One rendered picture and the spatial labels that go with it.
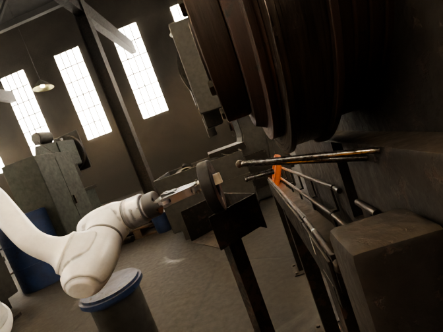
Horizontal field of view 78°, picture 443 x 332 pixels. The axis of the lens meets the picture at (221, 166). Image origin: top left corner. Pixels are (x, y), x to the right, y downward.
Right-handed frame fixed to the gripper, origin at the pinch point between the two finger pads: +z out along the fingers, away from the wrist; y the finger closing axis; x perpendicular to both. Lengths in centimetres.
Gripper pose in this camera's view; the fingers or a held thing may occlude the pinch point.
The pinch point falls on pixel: (209, 181)
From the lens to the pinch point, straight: 77.9
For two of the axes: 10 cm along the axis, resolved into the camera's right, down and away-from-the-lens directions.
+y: -0.6, 1.3, -9.9
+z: 9.2, -3.8, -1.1
